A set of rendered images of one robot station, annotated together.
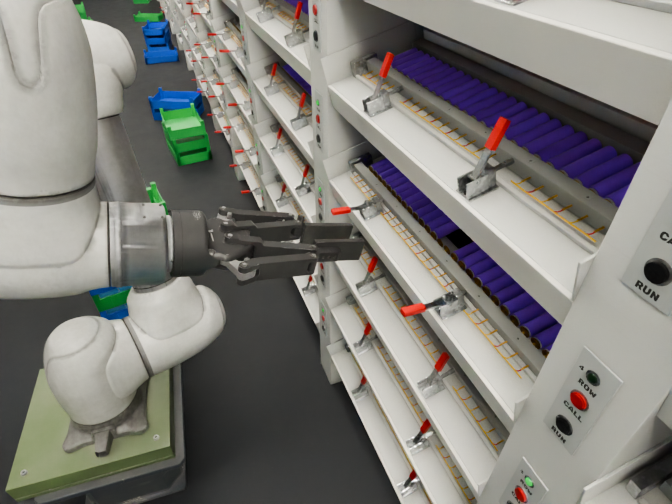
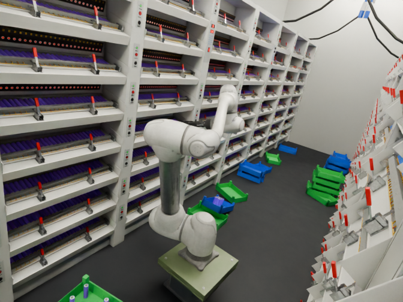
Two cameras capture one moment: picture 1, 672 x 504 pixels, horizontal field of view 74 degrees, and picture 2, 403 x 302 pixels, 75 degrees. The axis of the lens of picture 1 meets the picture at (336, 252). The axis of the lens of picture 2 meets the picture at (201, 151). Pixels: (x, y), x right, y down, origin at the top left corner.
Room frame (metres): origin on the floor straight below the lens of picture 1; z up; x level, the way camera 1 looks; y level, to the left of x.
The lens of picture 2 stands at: (1.45, 1.47, 1.36)
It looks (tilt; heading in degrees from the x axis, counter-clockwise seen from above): 20 degrees down; 231
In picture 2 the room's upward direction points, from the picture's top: 11 degrees clockwise
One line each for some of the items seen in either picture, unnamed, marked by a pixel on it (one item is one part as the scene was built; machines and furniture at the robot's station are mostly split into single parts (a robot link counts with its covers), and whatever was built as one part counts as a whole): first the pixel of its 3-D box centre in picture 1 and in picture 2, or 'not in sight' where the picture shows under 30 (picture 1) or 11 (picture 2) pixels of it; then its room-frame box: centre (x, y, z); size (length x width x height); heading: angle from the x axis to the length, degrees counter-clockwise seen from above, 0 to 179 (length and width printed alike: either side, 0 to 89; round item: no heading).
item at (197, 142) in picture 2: not in sight; (201, 144); (0.80, 0.63, 0.99); 0.18 x 0.14 x 0.13; 38
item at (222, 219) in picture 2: not in sight; (207, 215); (0.09, 0.02, 0.04); 0.30 x 0.20 x 0.08; 112
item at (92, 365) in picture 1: (92, 363); (201, 231); (0.61, 0.55, 0.41); 0.18 x 0.16 x 0.22; 128
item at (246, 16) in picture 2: not in sight; (227, 102); (-0.38, -0.58, 0.91); 0.20 x 0.09 x 1.81; 112
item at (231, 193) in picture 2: not in sight; (231, 191); (-0.41, -0.24, 0.04); 0.30 x 0.20 x 0.08; 87
